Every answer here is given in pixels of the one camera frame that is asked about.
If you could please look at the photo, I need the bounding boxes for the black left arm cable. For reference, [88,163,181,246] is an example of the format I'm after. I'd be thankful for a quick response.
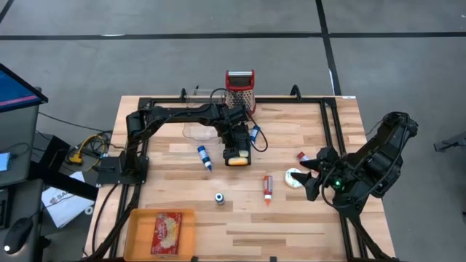
[246,112,269,153]

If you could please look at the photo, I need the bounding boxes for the white printed paper sheet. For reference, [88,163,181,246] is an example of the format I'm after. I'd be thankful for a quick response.
[40,170,95,229]

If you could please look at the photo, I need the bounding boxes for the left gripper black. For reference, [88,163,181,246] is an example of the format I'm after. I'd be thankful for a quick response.
[222,119,253,167]

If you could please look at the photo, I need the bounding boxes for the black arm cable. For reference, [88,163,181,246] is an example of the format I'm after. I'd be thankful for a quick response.
[319,170,365,216]
[246,112,269,153]

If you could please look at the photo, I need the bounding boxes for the metal box grater red rim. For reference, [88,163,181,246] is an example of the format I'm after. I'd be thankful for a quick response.
[224,69,256,114]

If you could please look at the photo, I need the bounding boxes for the orange paint bottle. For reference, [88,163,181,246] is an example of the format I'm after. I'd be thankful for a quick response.
[263,175,274,206]

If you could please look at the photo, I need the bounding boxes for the blue screen monitor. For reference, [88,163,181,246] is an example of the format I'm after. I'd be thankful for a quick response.
[0,63,49,114]

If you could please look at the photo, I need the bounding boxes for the red snack packet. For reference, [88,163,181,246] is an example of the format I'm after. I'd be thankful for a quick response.
[150,213,183,255]

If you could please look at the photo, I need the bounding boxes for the clear acrylic organiser box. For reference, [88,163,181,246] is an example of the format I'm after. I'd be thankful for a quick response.
[186,88,227,109]

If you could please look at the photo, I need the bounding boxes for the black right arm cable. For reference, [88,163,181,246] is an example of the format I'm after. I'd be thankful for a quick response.
[319,170,365,216]

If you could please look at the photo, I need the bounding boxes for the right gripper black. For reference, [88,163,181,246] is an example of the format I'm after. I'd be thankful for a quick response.
[290,146,351,202]

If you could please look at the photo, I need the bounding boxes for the black computer mouse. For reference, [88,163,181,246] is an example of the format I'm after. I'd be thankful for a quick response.
[3,217,34,255]

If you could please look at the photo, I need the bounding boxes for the clear plastic bin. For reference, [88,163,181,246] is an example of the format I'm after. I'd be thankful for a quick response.
[181,122,221,142]

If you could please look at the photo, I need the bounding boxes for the orange plastic tray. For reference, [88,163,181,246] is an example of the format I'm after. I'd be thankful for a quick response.
[122,207,197,262]

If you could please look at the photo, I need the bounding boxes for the yellow power plug cable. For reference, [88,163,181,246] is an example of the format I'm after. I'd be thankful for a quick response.
[67,133,110,167]

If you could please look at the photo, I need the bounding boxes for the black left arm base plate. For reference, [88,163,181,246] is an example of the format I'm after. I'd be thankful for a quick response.
[96,154,150,186]

